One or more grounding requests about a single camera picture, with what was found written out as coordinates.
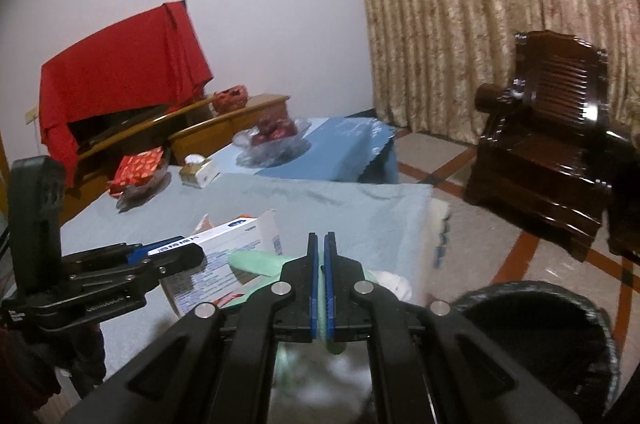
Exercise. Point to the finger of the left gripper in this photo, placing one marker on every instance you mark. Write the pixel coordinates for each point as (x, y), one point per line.
(155, 247)
(126, 271)

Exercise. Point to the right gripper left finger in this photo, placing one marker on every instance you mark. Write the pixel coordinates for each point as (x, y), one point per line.
(214, 365)

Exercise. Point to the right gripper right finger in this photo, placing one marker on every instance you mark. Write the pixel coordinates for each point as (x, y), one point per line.
(430, 365)

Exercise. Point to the green rubber glove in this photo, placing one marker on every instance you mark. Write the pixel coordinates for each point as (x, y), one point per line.
(320, 287)

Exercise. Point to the white blue medicine box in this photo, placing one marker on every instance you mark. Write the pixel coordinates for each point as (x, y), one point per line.
(240, 256)

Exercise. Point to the orange foam net sleeve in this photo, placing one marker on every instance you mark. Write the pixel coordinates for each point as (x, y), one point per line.
(229, 300)

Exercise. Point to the foil wrapper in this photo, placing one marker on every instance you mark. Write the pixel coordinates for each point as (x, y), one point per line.
(204, 225)

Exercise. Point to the black lined trash bin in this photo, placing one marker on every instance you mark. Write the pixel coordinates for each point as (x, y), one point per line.
(562, 338)

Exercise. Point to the red gift packet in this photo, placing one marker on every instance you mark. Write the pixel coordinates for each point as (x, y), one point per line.
(135, 170)

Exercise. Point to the small tissue box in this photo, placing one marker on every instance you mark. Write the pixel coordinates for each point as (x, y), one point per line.
(198, 171)

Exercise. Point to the light blue towel tablecloth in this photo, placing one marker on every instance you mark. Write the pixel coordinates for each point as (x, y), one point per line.
(386, 227)

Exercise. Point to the wooden tv cabinet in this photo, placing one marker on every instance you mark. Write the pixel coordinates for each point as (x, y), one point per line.
(196, 128)

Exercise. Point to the red cloth cover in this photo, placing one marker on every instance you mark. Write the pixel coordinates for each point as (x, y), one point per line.
(151, 58)

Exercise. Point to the glass fruit bowl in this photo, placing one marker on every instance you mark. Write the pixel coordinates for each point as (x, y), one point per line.
(272, 153)

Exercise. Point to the red woven basket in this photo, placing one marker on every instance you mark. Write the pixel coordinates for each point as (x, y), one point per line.
(230, 100)

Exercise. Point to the red apples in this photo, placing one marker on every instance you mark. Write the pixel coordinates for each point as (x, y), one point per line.
(272, 129)

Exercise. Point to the blue plastic table cover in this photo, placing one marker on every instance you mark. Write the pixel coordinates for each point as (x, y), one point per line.
(342, 149)

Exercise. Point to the dark wooden armchair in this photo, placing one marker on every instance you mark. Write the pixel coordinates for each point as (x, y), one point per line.
(541, 157)

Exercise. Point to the dark wooden side table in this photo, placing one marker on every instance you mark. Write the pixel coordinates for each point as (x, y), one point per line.
(623, 205)

